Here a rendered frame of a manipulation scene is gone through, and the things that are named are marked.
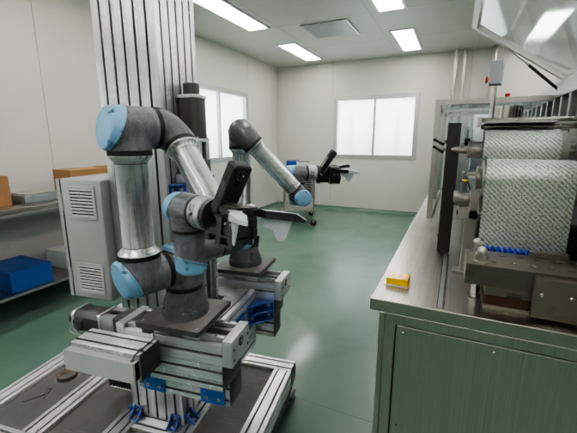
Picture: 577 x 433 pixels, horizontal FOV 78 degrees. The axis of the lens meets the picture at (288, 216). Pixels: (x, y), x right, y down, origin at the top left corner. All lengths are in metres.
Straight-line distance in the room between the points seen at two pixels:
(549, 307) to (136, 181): 1.14
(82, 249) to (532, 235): 1.57
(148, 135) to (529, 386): 1.22
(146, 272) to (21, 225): 2.93
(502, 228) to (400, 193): 5.70
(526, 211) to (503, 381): 0.50
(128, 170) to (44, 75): 3.12
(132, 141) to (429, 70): 6.28
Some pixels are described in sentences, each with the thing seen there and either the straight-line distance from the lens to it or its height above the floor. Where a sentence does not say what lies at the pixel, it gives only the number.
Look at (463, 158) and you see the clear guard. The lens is 2.32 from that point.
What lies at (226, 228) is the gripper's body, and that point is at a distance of 0.70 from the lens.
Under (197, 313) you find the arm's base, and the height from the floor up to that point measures 0.84.
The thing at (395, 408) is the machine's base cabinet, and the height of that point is 0.54.
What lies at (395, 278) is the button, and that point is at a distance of 1.25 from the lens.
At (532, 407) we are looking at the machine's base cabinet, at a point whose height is 0.67.
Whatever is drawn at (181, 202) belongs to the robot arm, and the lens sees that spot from 0.82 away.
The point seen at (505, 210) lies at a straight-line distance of 1.31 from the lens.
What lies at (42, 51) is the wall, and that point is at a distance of 4.15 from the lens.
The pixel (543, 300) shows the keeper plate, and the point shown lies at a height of 0.96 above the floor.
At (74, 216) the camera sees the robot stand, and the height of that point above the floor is 1.09.
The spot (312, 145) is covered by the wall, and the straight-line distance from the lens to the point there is 7.35.
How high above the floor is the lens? 1.37
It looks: 12 degrees down
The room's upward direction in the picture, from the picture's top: straight up
